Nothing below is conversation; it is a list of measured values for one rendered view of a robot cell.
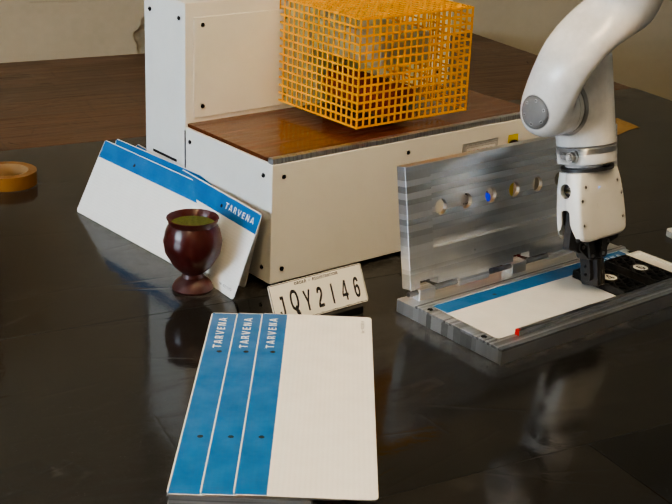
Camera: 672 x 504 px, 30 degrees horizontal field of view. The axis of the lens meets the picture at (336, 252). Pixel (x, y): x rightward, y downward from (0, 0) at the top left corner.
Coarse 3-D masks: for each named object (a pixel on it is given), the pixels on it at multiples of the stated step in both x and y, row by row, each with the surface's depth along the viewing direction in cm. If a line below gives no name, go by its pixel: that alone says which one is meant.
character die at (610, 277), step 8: (576, 272) 185; (608, 272) 186; (616, 272) 186; (608, 280) 183; (616, 280) 183; (624, 280) 183; (632, 280) 183; (600, 288) 182; (608, 288) 181; (616, 288) 180; (624, 288) 180; (632, 288) 180
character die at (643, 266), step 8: (624, 256) 193; (608, 264) 190; (616, 264) 189; (624, 264) 190; (632, 264) 190; (640, 264) 189; (648, 264) 189; (624, 272) 187; (632, 272) 186; (640, 272) 187; (648, 272) 186; (656, 272) 187; (664, 272) 187; (640, 280) 185; (648, 280) 184; (656, 280) 183
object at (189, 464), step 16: (224, 320) 147; (208, 336) 143; (224, 336) 143; (208, 352) 139; (224, 352) 139; (208, 368) 135; (224, 368) 135; (208, 384) 132; (192, 400) 128; (208, 400) 128; (192, 416) 125; (208, 416) 125; (192, 432) 122; (208, 432) 122; (192, 448) 119; (208, 448) 119; (176, 464) 116; (192, 464) 116; (176, 480) 114; (192, 480) 114; (176, 496) 112; (192, 496) 112; (208, 496) 112; (224, 496) 112
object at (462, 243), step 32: (448, 160) 174; (480, 160) 180; (512, 160) 184; (544, 160) 188; (416, 192) 171; (448, 192) 177; (480, 192) 181; (544, 192) 189; (416, 224) 172; (448, 224) 178; (480, 224) 182; (512, 224) 186; (544, 224) 189; (416, 256) 173; (448, 256) 177; (480, 256) 181; (512, 256) 185; (416, 288) 174
